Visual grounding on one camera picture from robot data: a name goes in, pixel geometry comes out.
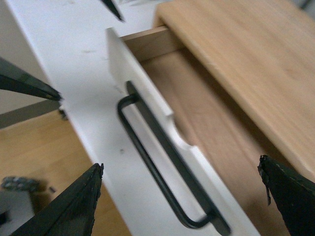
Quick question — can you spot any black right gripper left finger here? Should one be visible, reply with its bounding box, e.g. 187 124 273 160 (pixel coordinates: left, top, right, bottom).
12 163 104 236

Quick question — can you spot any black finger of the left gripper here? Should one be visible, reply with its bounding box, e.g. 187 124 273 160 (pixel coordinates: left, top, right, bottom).
0 58 62 101

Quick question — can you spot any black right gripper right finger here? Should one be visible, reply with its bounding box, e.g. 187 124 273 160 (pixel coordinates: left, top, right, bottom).
257 155 315 236

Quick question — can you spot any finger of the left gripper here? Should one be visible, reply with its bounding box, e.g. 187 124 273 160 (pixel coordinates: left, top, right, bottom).
100 0 124 22

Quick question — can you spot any black drawer handle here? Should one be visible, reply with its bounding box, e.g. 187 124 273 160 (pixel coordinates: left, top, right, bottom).
116 81 232 236

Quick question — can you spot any white drawer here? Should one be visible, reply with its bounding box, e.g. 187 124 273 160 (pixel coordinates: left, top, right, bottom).
105 27 289 236

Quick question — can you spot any wooden drawer cabinet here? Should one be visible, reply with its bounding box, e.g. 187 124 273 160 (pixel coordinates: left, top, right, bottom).
155 0 315 178

